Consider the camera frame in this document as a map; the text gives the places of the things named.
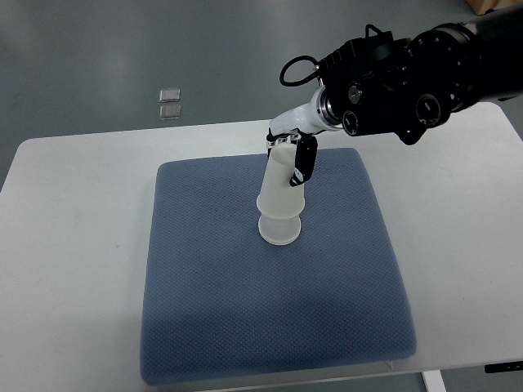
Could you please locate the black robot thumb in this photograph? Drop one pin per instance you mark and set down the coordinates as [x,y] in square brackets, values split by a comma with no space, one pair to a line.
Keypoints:
[304,162]

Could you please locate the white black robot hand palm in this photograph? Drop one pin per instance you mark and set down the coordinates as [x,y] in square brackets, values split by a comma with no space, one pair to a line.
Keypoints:
[305,119]

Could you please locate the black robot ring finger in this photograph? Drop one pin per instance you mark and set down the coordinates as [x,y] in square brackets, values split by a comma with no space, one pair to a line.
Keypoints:
[271,140]

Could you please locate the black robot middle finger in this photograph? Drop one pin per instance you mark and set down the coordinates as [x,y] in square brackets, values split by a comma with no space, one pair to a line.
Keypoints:
[283,139]

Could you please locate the white paper cup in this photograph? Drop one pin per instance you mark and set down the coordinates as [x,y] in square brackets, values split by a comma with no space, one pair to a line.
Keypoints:
[277,198]
[279,232]

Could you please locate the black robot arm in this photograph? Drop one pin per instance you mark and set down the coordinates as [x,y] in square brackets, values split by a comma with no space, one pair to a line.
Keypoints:
[378,84]

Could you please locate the white paper cup on cushion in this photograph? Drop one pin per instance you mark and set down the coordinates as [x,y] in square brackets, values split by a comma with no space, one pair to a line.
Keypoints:
[279,232]

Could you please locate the upper metal floor plate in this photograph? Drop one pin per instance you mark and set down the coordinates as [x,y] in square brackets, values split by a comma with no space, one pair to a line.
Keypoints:
[172,94]

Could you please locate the blue mesh cushion pad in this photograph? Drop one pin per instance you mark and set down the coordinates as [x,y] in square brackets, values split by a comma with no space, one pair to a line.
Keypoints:
[220,301]

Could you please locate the wooden box corner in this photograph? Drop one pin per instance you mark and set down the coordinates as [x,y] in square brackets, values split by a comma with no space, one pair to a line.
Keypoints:
[481,7]

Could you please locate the white table leg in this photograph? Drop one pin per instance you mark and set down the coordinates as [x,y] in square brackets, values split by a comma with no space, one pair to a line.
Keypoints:
[433,381]

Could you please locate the black table control panel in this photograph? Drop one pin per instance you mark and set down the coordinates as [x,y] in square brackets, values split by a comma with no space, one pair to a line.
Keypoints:
[493,368]

